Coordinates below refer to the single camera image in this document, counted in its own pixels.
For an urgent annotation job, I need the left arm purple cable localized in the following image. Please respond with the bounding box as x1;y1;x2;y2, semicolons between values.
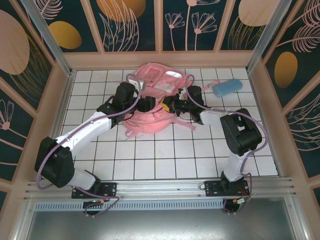
36;73;141;218

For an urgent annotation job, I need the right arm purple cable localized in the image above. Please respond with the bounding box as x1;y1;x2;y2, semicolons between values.
184;73;270;216

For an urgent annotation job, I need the pink school backpack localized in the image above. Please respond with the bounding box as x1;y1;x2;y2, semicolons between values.
123;62;221;138

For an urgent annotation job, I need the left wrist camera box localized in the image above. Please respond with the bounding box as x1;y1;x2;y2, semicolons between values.
128;79;146;91

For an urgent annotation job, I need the light blue pencil case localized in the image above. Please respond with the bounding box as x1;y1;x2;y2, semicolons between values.
213;79;243;98

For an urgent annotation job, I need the aluminium frame post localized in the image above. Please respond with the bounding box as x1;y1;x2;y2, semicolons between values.
246;0;293;73
19;0;76;76

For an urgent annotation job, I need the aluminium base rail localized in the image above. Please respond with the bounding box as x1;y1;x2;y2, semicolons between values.
23;176;298;201

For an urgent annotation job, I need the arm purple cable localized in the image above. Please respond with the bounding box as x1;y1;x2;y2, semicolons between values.
184;73;270;216
36;73;141;218

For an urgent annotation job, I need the grey slotted cable duct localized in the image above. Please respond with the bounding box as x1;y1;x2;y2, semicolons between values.
33;201;225;211

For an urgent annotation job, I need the grey metal front panel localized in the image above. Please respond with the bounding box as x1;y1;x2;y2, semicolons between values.
14;197;308;240

